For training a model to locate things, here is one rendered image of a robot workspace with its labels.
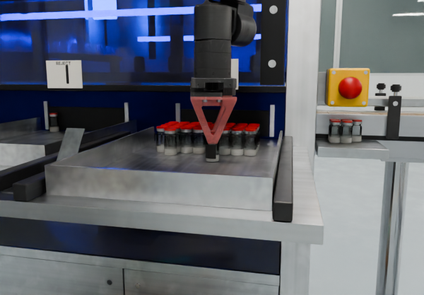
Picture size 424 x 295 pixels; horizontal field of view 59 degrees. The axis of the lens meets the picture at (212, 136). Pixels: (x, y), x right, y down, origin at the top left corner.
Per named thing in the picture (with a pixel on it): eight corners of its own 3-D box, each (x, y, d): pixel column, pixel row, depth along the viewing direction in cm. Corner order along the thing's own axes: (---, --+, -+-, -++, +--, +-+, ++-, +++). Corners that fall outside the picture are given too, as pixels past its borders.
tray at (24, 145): (40, 130, 94) (39, 116, 94) (137, 133, 89) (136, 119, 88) (-95, 160, 61) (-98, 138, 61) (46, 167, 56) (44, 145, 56)
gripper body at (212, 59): (229, 88, 63) (230, 43, 62) (236, 91, 53) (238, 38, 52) (191, 88, 63) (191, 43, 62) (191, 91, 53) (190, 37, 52)
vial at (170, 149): (166, 153, 66) (166, 127, 65) (178, 153, 66) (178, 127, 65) (162, 156, 64) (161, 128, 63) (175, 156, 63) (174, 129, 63)
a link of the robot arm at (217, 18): (186, -1, 55) (219, -5, 52) (210, 5, 61) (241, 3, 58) (186, 47, 56) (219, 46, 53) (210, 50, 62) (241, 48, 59)
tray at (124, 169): (152, 143, 76) (152, 127, 76) (281, 149, 71) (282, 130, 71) (46, 194, 44) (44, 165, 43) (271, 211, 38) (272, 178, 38)
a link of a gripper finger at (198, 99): (231, 138, 62) (232, 81, 61) (236, 146, 55) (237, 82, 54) (190, 138, 62) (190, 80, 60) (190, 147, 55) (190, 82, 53)
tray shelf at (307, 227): (23, 138, 96) (23, 130, 95) (305, 149, 81) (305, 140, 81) (-230, 196, 49) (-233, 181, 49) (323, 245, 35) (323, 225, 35)
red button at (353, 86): (336, 98, 71) (337, 76, 70) (358, 98, 70) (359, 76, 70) (339, 99, 67) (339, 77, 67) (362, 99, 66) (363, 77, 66)
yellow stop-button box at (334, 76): (324, 104, 78) (325, 69, 77) (361, 104, 76) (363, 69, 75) (327, 106, 70) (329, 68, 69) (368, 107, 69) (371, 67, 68)
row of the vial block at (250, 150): (159, 150, 69) (158, 125, 68) (257, 154, 65) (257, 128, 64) (154, 152, 67) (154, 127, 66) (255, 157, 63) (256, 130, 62)
